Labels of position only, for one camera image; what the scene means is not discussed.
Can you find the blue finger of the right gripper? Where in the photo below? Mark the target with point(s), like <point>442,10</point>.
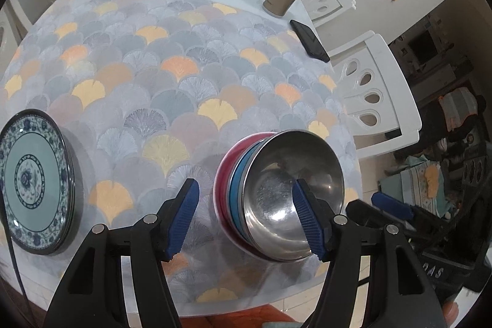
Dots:
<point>392,206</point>

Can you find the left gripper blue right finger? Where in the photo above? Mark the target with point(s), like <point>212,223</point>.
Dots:
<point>315,216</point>

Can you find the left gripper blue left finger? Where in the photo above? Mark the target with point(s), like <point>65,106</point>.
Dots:
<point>175,217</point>

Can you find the red steel bowl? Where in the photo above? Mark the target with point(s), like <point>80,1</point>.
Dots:
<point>220,191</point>

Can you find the blue steel bowl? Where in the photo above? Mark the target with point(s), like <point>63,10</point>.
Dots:
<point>260,192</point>

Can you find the blue floral ceramic plate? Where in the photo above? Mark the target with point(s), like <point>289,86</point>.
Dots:
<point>37,182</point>

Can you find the right hand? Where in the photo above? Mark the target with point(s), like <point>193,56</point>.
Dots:
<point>450,310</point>

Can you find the white chair near right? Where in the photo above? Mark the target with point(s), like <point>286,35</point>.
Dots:
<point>376,95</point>

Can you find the white chair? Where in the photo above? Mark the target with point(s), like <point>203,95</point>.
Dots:
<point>376,95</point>
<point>322,11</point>
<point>14,26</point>

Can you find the orange trousers leg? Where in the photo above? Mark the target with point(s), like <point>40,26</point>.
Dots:
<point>262,316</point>

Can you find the fan pattern table mat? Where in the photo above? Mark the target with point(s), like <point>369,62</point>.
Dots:
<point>152,92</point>

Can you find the black smartphone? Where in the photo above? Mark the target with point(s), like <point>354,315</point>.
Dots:
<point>310,42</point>

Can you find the white chair far right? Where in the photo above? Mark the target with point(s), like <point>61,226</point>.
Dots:
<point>322,11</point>

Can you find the white chair near left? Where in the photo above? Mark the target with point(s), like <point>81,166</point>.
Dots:
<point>14,26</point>

